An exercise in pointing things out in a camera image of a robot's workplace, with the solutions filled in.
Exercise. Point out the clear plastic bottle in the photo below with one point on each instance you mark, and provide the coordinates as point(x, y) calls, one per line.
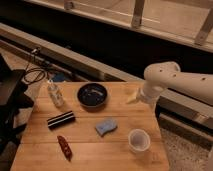
point(55, 94)

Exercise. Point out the blue object behind table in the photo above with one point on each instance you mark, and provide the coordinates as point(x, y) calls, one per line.
point(59, 78)

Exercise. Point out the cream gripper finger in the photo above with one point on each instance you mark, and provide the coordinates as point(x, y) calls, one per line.
point(133, 98)

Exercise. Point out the red chili pepper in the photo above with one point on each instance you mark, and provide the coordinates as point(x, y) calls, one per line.
point(65, 147)

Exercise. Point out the black white striped box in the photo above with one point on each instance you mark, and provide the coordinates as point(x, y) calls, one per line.
point(59, 120)

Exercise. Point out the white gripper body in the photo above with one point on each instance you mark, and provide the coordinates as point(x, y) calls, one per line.
point(146, 94)

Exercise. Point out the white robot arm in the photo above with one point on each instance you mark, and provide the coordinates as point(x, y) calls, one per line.
point(164, 75)

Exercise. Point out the dark ceramic bowl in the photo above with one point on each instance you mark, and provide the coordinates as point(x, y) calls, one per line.
point(92, 95)

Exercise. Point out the translucent plastic cup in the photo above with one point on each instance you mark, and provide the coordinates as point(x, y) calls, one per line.
point(139, 141)

